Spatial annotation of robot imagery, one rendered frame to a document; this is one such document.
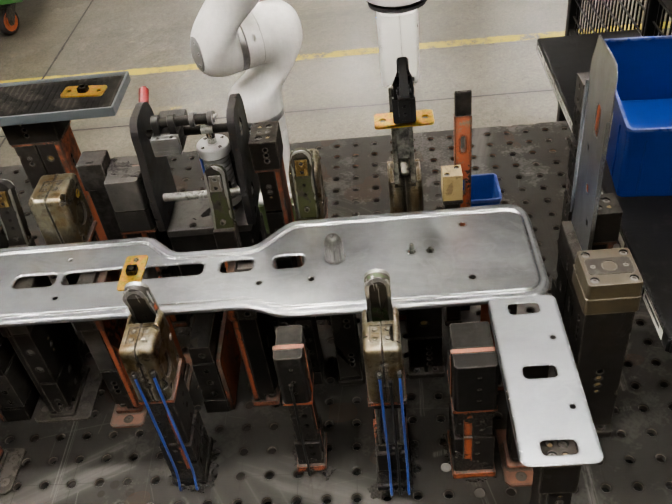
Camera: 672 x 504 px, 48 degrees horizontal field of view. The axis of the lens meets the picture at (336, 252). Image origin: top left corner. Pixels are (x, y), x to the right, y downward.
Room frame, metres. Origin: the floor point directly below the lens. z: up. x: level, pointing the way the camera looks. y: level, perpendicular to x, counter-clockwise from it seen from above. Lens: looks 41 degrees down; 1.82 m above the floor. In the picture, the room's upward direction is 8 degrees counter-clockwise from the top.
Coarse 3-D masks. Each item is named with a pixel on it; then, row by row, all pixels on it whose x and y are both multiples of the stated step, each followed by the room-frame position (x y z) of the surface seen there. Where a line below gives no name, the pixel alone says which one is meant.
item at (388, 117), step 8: (392, 112) 0.94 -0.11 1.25; (416, 112) 0.93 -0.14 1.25; (424, 112) 0.93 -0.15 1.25; (432, 112) 0.93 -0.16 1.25; (376, 120) 0.93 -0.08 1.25; (392, 120) 0.92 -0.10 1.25; (416, 120) 0.91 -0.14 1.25; (424, 120) 0.91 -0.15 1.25; (432, 120) 0.91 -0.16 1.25; (376, 128) 0.91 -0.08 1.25; (384, 128) 0.91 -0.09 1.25
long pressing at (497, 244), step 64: (0, 256) 1.06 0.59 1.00; (64, 256) 1.04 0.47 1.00; (192, 256) 0.99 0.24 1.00; (256, 256) 0.97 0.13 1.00; (320, 256) 0.94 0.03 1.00; (384, 256) 0.92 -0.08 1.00; (448, 256) 0.90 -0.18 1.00; (512, 256) 0.88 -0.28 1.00; (0, 320) 0.90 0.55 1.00; (64, 320) 0.88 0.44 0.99
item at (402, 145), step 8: (392, 128) 1.07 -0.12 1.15; (400, 128) 1.07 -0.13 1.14; (408, 128) 1.06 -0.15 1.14; (392, 136) 1.06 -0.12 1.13; (400, 136) 1.07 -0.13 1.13; (408, 136) 1.07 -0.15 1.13; (392, 144) 1.06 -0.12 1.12; (400, 144) 1.07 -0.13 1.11; (408, 144) 1.07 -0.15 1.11; (400, 152) 1.07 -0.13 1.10; (408, 152) 1.07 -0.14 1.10
